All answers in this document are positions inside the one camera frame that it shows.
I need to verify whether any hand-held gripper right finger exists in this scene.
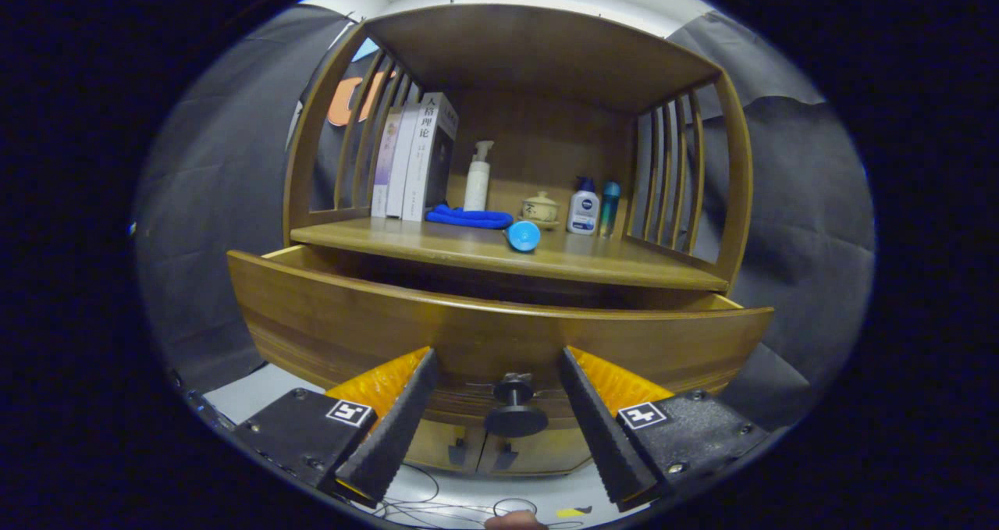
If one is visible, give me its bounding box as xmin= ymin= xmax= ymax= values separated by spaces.
xmin=560 ymin=346 xmax=770 ymax=513

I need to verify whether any white pump bottle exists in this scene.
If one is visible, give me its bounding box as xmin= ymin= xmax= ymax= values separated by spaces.
xmin=464 ymin=141 xmax=495 ymax=212

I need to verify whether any slim teal bottle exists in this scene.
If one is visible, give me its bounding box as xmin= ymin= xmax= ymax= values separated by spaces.
xmin=599 ymin=180 xmax=622 ymax=238

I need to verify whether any blue folded cloth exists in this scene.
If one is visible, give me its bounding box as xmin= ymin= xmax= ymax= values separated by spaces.
xmin=425 ymin=204 xmax=514 ymax=229

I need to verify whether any tangle of thin black cables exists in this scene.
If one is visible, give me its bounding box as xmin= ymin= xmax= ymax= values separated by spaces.
xmin=375 ymin=464 xmax=594 ymax=529

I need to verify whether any wooden cabinet door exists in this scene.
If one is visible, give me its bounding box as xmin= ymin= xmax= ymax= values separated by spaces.
xmin=478 ymin=429 xmax=595 ymax=476
xmin=406 ymin=419 xmax=500 ymax=475

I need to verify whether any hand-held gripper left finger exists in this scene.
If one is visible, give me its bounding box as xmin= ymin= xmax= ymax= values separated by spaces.
xmin=234 ymin=347 xmax=439 ymax=507

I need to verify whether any blue and white cosmetic tube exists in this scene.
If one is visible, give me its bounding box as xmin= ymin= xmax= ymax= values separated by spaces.
xmin=505 ymin=220 xmax=542 ymax=253

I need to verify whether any wooden countertop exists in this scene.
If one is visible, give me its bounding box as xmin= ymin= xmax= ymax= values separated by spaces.
xmin=290 ymin=216 xmax=731 ymax=293

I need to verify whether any white book with portrait cover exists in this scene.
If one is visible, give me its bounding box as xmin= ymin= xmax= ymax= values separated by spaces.
xmin=401 ymin=92 xmax=459 ymax=222

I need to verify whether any wooden cabinet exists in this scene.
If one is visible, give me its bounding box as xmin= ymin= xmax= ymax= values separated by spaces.
xmin=226 ymin=3 xmax=775 ymax=476

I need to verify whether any white bottle with blue cap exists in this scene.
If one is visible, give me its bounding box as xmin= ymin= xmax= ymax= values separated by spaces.
xmin=567 ymin=176 xmax=600 ymax=236

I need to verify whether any beige lidded teacup with saucer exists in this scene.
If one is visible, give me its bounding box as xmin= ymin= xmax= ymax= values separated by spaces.
xmin=521 ymin=191 xmax=561 ymax=230

